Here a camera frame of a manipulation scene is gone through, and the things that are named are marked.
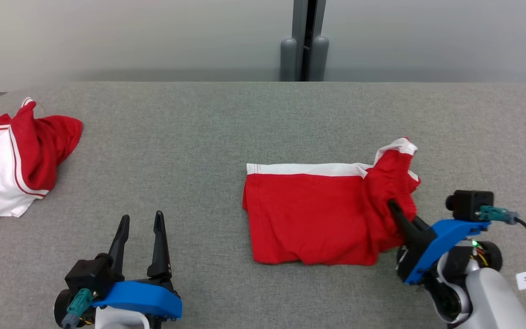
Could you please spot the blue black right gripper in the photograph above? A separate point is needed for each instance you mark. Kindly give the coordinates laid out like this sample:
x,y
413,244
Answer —
x,y
445,237

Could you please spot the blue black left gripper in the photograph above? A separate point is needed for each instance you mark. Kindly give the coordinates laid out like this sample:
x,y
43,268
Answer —
x,y
139,297

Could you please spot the red shorts with white stripe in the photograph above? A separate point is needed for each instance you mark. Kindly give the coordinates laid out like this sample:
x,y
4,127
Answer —
x,y
313,214

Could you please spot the red and white jersey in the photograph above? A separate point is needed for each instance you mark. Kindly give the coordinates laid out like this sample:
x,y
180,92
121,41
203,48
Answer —
x,y
2,173

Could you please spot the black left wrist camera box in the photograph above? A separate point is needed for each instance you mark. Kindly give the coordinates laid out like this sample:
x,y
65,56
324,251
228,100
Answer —
x,y
87,274

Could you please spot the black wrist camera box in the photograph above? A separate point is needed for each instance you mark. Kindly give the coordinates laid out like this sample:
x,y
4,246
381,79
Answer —
x,y
87,274
470,205

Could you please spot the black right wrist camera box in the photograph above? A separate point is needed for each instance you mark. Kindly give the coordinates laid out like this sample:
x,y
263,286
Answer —
x,y
470,205

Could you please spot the grey partition joint post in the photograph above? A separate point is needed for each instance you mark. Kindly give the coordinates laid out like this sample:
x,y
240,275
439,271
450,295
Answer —
x,y
299,23

